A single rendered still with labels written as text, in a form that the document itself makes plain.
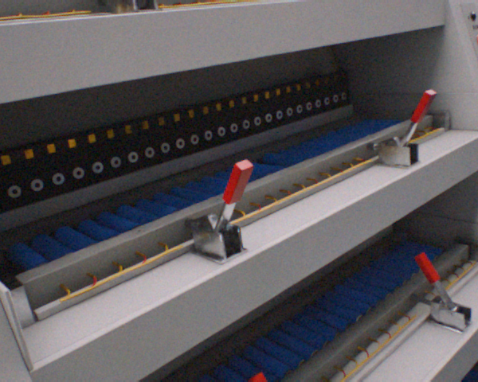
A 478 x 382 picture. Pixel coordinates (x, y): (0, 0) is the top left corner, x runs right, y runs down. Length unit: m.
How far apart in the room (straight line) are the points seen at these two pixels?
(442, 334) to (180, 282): 0.35
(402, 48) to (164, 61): 0.45
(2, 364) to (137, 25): 0.23
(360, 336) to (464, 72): 0.37
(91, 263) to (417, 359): 0.36
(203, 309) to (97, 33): 0.20
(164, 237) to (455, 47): 0.48
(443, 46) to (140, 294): 0.54
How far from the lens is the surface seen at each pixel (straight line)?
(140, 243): 0.38
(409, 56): 0.75
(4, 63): 0.33
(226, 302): 0.36
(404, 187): 0.53
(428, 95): 0.53
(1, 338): 0.30
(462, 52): 0.71
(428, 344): 0.58
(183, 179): 0.52
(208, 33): 0.40
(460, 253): 0.73
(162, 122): 0.53
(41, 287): 0.36
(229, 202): 0.34
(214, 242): 0.36
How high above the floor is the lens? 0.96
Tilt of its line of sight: 3 degrees down
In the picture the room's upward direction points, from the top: 19 degrees counter-clockwise
